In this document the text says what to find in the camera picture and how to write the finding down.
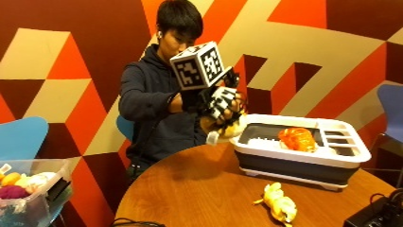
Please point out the yellow and white soft toy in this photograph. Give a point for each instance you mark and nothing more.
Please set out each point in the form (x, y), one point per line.
(230, 130)

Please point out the white cube with black markers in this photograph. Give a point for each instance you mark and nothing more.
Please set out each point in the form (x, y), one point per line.
(196, 67)

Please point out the orange soft toy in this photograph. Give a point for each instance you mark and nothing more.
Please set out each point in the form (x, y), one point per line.
(298, 138)

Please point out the the person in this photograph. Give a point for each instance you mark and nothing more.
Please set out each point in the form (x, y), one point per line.
(150, 94)

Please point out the white and grey dish rack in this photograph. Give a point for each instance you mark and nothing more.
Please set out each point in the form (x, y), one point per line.
(294, 167)

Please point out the light blue chair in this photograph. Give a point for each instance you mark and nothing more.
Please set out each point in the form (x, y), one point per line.
(125, 127)
(20, 138)

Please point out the white earbud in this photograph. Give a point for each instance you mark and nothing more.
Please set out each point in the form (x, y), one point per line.
(159, 34)

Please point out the yellow banana soft toy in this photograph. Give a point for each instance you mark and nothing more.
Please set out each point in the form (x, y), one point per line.
(279, 203)

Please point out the blue chair with dark legs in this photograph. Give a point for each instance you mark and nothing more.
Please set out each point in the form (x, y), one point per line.
(392, 110)

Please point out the black box device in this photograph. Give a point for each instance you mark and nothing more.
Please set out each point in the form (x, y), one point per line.
(371, 214)

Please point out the yellow ball toy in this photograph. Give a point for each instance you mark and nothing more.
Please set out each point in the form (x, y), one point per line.
(10, 178)

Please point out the clear plastic storage bin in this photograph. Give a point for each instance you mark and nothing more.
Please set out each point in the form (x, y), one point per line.
(29, 208)

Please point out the purple soft toy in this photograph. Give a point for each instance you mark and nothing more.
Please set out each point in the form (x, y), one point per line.
(13, 191)

